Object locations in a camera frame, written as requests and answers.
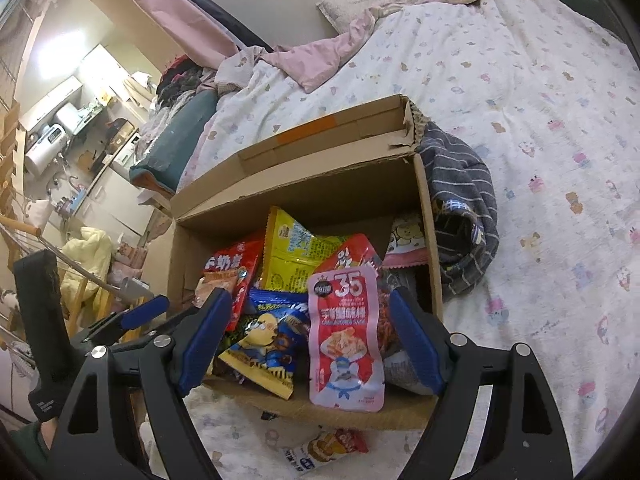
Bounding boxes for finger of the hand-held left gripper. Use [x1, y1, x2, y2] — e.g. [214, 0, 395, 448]
[82, 296, 170, 344]

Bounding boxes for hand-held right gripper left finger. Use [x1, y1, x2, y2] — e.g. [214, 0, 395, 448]
[50, 287, 233, 480]

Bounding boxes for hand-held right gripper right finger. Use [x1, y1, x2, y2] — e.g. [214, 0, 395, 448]
[389, 286, 573, 480]

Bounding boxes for blue snack packet yellow figure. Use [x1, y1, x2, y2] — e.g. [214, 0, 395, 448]
[218, 307, 312, 401]

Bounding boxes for pink snack packet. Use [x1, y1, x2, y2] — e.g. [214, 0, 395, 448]
[307, 265, 386, 413]

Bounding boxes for red snack packet white print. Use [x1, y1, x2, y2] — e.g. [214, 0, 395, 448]
[195, 240, 263, 333]

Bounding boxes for red snack packet clear window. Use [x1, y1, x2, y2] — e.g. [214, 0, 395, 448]
[316, 232, 403, 358]

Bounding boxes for brown cardboard box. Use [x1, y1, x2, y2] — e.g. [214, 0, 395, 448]
[167, 94, 443, 431]

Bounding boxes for person's left forearm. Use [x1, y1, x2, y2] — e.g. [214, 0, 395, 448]
[7, 417, 58, 480]

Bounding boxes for pale yellow cloth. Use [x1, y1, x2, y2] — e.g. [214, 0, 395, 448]
[60, 227, 113, 306]

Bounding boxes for pink-edged packet yellow figures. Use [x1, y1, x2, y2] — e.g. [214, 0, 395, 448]
[382, 211, 432, 270]

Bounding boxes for white kitchen counter cabinet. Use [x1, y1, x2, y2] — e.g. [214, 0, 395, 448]
[50, 125, 156, 241]

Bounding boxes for orange and white snack packet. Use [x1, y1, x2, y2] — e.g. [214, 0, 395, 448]
[281, 427, 370, 476]

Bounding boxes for white water heater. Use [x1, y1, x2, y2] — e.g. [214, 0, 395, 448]
[25, 127, 68, 176]

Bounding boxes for wooden shelf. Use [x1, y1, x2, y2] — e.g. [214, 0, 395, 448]
[0, 100, 26, 221]

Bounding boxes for teal mattress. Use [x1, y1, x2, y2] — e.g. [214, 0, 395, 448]
[129, 91, 218, 193]

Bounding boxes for grey striped cloth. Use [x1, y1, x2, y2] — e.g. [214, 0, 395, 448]
[415, 121, 501, 303]

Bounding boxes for white kitchen appliance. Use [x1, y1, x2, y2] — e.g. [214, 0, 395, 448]
[54, 105, 83, 136]

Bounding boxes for pile of dark clothes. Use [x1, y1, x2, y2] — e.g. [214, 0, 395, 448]
[156, 55, 221, 106]

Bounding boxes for white printed blanket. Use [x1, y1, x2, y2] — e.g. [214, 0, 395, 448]
[140, 0, 640, 480]

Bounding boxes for black curved pole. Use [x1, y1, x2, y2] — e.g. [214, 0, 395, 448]
[125, 0, 275, 53]

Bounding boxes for pink duvet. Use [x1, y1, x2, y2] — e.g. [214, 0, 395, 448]
[215, 0, 521, 93]

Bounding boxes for pink curtain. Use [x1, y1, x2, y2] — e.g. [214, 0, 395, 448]
[102, 0, 241, 68]

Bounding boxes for pale pillow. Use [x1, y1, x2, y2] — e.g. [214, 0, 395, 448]
[316, 0, 433, 33]

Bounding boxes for grey pole handle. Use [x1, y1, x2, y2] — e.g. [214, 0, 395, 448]
[35, 232, 151, 302]

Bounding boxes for white wall cabinet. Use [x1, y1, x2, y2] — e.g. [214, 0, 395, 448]
[19, 77, 83, 131]

